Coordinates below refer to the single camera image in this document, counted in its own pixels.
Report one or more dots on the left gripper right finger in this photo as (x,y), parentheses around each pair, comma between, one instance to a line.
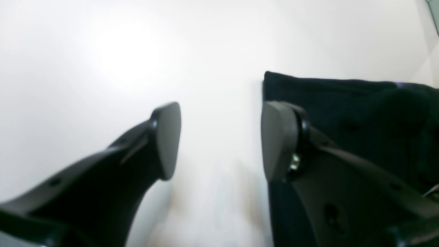
(323,196)

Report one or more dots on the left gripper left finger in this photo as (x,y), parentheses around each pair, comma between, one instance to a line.
(93,202)

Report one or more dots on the black T-shirt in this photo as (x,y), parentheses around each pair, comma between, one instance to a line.
(392,125)

